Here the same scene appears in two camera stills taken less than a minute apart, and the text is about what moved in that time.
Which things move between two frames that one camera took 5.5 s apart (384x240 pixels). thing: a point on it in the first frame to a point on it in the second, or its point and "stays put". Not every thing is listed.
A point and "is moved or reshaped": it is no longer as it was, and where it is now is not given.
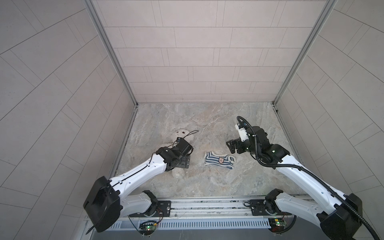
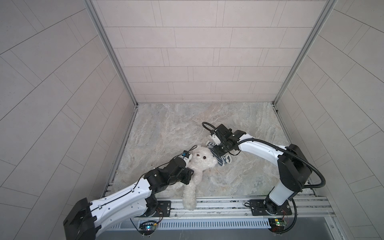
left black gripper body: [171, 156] to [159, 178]
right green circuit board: [277, 224] stays put
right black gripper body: [246, 145] to [222, 148]
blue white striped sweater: [225, 160] is moved or reshaped
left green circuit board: [147, 227] stays put
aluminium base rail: [222, 209] stays put
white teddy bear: [187, 136] to [202, 159]
